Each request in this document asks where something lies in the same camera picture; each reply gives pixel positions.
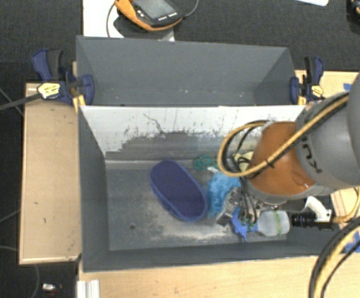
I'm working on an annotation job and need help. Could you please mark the light blue fluffy sponge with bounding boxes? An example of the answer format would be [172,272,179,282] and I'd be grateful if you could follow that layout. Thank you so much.
[205,169,242,219]

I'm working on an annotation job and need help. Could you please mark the pale yellow object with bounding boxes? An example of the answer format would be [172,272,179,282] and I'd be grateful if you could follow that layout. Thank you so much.
[233,151,254,173]

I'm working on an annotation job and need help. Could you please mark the clear spray bottle blue trigger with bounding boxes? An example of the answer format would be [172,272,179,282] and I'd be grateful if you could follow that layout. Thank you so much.
[230,208,291,242]

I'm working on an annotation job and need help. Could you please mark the teal green net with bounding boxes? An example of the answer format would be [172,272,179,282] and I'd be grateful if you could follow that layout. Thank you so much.
[193,153,218,171]

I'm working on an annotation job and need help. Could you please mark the dark blue oval tray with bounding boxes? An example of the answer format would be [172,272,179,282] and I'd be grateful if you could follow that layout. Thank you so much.
[149,159,209,224]

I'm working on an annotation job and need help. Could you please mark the grey metal bin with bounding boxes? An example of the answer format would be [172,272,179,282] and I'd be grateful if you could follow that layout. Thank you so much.
[74,35,333,273]

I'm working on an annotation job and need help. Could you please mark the pale wood board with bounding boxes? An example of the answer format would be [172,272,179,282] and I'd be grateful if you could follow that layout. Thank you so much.
[18,82,83,265]

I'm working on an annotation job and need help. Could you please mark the black cylinder on white bracket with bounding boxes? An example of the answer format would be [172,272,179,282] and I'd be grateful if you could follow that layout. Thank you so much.
[290,195,335,231]

